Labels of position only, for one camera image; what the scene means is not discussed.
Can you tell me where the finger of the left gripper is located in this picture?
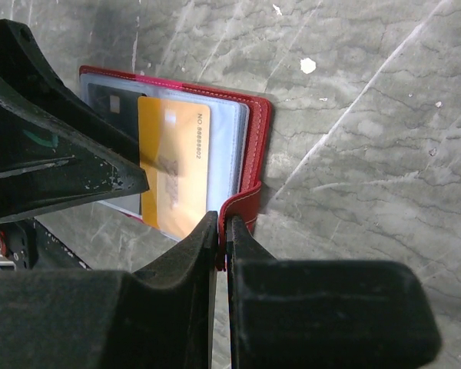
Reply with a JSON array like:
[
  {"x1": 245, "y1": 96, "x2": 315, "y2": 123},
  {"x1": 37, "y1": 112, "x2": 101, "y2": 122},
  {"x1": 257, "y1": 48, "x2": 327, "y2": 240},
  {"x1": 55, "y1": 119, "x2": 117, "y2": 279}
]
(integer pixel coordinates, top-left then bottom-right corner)
[
  {"x1": 0, "y1": 19, "x2": 139, "y2": 165},
  {"x1": 0, "y1": 77, "x2": 149, "y2": 224}
]

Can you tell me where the gold numbered credit card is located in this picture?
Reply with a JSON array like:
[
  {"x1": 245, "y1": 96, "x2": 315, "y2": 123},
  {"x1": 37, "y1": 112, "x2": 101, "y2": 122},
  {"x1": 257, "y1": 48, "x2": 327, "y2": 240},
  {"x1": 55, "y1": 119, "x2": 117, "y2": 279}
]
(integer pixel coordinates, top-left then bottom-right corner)
[{"x1": 138, "y1": 96, "x2": 211, "y2": 239}]

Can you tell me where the red leather card holder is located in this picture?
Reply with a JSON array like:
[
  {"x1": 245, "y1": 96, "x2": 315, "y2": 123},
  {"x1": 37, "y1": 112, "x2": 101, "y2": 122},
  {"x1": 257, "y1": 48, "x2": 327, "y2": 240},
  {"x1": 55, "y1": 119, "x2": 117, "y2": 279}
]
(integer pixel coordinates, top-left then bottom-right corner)
[{"x1": 79, "y1": 65, "x2": 272, "y2": 271}]

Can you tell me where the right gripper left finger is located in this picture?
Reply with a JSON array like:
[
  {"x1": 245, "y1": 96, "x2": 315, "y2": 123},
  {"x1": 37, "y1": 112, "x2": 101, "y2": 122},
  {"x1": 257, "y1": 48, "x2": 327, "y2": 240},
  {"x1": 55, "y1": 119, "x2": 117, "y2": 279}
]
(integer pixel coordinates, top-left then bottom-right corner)
[{"x1": 0, "y1": 211, "x2": 218, "y2": 368}]

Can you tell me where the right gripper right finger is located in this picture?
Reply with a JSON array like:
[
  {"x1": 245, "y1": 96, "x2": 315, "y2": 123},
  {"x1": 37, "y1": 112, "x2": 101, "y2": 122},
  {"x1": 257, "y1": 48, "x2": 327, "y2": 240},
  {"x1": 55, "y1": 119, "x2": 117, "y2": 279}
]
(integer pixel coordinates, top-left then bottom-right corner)
[{"x1": 226, "y1": 216, "x2": 442, "y2": 368}]

